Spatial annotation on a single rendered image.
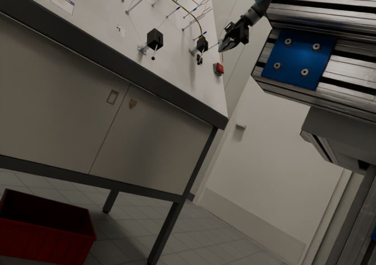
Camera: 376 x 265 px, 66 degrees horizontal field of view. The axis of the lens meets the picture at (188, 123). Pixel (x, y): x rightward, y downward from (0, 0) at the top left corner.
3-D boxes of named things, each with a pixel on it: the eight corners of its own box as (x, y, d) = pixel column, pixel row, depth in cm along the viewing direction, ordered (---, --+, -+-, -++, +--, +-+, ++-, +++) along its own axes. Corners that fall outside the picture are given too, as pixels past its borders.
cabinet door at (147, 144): (183, 196, 149) (214, 126, 150) (89, 175, 112) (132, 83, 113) (179, 194, 151) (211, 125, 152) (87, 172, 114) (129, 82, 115)
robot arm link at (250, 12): (262, 21, 143) (254, 9, 138) (255, 27, 144) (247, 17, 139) (255, 15, 148) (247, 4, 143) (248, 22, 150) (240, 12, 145)
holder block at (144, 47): (136, 65, 108) (154, 52, 103) (137, 40, 114) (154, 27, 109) (145, 70, 112) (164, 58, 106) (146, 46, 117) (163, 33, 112)
